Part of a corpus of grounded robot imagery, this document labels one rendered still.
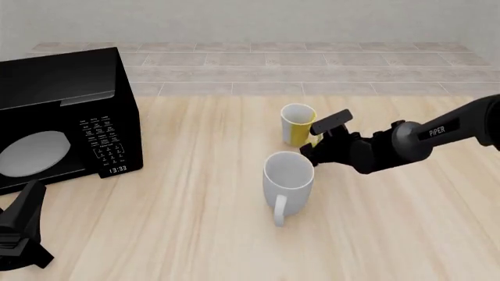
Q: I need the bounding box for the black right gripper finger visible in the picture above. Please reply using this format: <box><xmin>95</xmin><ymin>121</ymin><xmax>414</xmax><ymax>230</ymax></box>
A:
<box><xmin>299</xmin><ymin>142</ymin><xmax>326</xmax><ymax>169</ymax></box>

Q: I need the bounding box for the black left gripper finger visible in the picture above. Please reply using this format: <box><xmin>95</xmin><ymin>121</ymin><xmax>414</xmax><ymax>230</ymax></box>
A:
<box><xmin>0</xmin><ymin>178</ymin><xmax>48</xmax><ymax>235</ymax></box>

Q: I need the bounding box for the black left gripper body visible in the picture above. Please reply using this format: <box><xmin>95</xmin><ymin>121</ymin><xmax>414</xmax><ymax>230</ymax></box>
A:
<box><xmin>0</xmin><ymin>225</ymin><xmax>55</xmax><ymax>269</ymax></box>

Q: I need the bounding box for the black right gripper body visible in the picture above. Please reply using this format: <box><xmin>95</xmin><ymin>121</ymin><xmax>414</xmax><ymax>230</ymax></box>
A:
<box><xmin>322</xmin><ymin>123</ymin><xmax>363</xmax><ymax>169</ymax></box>

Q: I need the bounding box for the yellow and white mug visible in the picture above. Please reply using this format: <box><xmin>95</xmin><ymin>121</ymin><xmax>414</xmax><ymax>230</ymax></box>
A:
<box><xmin>280</xmin><ymin>102</ymin><xmax>324</xmax><ymax>148</ymax></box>

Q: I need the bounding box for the white round microwave turntable plate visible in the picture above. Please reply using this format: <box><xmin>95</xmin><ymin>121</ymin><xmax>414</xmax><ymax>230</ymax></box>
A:
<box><xmin>0</xmin><ymin>130</ymin><xmax>72</xmax><ymax>178</ymax></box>

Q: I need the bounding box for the black microwave oven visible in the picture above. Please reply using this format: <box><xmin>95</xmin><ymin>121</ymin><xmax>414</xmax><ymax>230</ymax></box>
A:
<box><xmin>0</xmin><ymin>46</ymin><xmax>144</xmax><ymax>197</ymax></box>

